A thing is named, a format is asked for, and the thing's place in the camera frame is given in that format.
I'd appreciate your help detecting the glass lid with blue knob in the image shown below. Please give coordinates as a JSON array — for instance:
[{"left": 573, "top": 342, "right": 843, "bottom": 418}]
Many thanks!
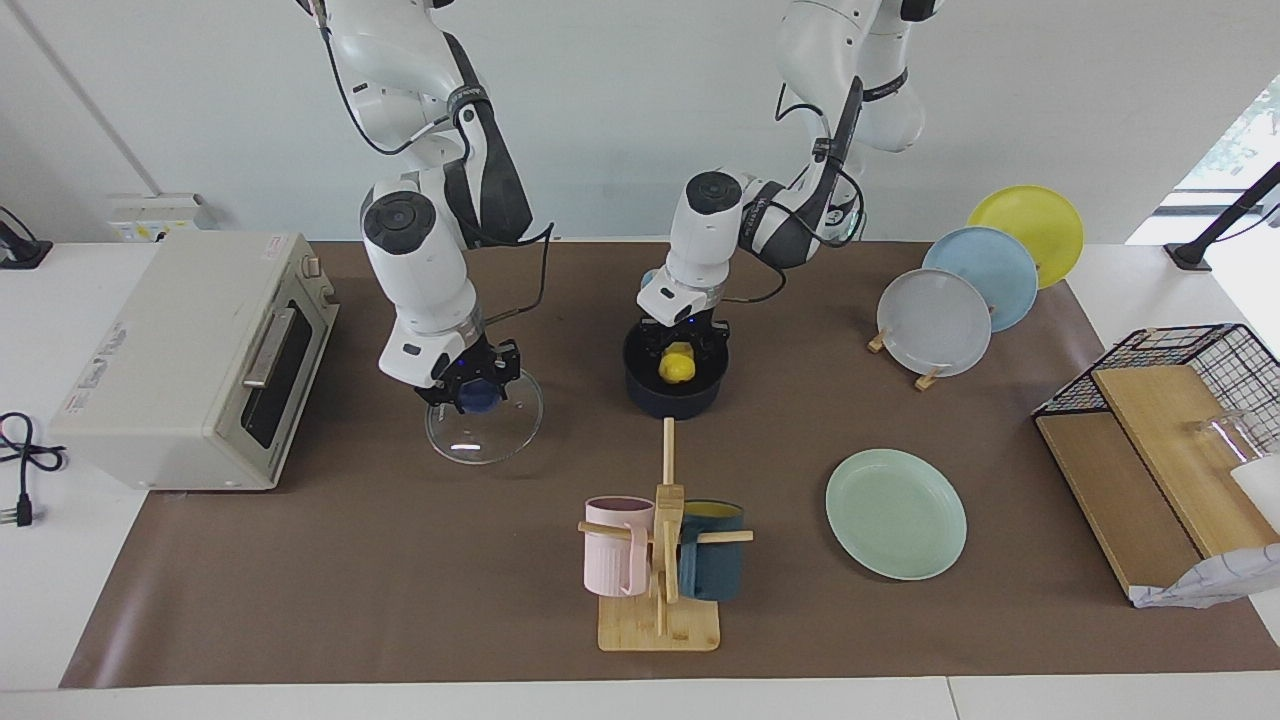
[{"left": 425, "top": 368, "right": 544, "bottom": 466}]

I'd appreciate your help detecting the wooden plate rack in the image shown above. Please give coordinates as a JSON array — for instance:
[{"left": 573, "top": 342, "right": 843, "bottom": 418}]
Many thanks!
[{"left": 867, "top": 325, "right": 946, "bottom": 392}]

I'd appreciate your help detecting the pale grey plate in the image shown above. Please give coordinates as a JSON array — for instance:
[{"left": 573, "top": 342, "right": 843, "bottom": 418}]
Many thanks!
[{"left": 876, "top": 268, "right": 993, "bottom": 379}]

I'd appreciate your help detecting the mint green plate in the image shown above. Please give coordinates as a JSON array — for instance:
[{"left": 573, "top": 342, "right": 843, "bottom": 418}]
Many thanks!
[{"left": 825, "top": 447, "right": 969, "bottom": 582}]

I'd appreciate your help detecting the light blue plate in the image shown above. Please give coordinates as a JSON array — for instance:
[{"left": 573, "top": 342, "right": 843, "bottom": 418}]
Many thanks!
[{"left": 921, "top": 226, "right": 1040, "bottom": 333}]

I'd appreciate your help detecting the yellow plate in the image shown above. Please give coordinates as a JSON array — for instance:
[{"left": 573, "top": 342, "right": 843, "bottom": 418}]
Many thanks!
[{"left": 967, "top": 185, "right": 1086, "bottom": 291}]

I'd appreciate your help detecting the dark blue saucepan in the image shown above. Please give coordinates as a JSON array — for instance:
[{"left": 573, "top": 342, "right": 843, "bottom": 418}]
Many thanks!
[{"left": 623, "top": 320, "right": 729, "bottom": 421}]

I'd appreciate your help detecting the brown table mat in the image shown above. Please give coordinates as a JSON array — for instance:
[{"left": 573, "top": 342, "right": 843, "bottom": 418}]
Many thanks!
[{"left": 58, "top": 240, "right": 1280, "bottom": 689}]

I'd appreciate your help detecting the pink ribbed mug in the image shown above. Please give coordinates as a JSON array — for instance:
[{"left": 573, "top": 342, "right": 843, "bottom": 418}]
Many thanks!
[{"left": 583, "top": 496, "right": 656, "bottom": 599}]

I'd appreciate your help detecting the dark teal mug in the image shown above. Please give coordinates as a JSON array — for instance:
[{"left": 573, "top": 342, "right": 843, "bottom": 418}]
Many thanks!
[{"left": 676, "top": 499, "right": 747, "bottom": 603}]

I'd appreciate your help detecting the wooden mug rack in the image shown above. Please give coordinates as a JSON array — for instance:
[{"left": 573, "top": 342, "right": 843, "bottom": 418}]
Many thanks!
[{"left": 577, "top": 418, "right": 754, "bottom": 654}]

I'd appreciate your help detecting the cream toaster oven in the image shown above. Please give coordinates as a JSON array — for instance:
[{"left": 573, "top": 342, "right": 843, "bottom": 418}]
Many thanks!
[{"left": 48, "top": 232, "right": 341, "bottom": 493}]

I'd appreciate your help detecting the white power socket strip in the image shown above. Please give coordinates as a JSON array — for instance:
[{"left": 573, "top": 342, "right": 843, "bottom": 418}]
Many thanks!
[{"left": 105, "top": 193, "right": 219, "bottom": 243}]

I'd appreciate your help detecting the brown wooden board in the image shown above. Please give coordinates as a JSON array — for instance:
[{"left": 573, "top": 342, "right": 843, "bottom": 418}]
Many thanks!
[{"left": 1035, "top": 412, "right": 1206, "bottom": 599}]

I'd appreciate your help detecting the black desk clamp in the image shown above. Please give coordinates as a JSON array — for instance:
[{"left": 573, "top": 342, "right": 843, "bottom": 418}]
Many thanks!
[{"left": 0, "top": 207, "right": 53, "bottom": 270}]

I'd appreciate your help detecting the light wooden board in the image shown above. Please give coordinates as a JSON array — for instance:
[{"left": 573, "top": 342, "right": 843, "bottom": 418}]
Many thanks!
[{"left": 1090, "top": 364, "right": 1280, "bottom": 559}]

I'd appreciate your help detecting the black stand with pole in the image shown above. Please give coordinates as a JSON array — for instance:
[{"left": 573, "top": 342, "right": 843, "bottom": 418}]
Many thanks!
[{"left": 1163, "top": 162, "right": 1280, "bottom": 272}]

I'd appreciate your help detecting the clear glass cup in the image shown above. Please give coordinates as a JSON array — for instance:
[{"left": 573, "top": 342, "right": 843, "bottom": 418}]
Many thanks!
[{"left": 1185, "top": 408, "right": 1280, "bottom": 471}]

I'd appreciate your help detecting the white checked cloth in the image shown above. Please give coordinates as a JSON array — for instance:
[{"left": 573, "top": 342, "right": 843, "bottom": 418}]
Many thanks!
[{"left": 1130, "top": 545, "right": 1280, "bottom": 609}]

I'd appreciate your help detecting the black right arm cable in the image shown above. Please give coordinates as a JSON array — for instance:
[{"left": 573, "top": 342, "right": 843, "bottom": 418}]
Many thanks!
[{"left": 318, "top": 10, "right": 554, "bottom": 351}]

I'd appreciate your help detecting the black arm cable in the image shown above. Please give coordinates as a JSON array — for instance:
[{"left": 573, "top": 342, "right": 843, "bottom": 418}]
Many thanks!
[
  {"left": 318, "top": 10, "right": 554, "bottom": 351},
  {"left": 720, "top": 80, "right": 869, "bottom": 306}
]

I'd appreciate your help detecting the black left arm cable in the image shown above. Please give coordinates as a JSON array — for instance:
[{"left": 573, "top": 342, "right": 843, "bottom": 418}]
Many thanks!
[{"left": 720, "top": 80, "right": 869, "bottom": 306}]

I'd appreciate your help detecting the black power cord with plug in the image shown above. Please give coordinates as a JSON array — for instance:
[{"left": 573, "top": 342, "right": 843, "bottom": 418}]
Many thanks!
[{"left": 0, "top": 412, "right": 69, "bottom": 528}]

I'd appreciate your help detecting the black wire basket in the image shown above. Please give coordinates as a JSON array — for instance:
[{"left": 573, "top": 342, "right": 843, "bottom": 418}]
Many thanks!
[{"left": 1032, "top": 323, "right": 1280, "bottom": 461}]

